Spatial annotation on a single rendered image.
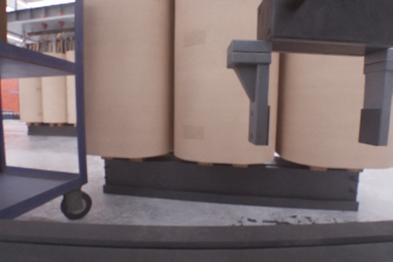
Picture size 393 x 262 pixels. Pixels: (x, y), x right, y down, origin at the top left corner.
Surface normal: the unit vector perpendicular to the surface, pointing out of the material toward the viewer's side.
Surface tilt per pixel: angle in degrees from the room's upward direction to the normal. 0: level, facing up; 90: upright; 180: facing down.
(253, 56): 90
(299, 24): 90
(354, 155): 90
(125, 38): 90
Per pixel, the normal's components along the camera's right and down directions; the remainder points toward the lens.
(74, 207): 0.75, 0.07
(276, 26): 0.02, 0.10
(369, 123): -1.00, -0.01
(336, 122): -0.20, 0.10
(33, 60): 0.98, 0.04
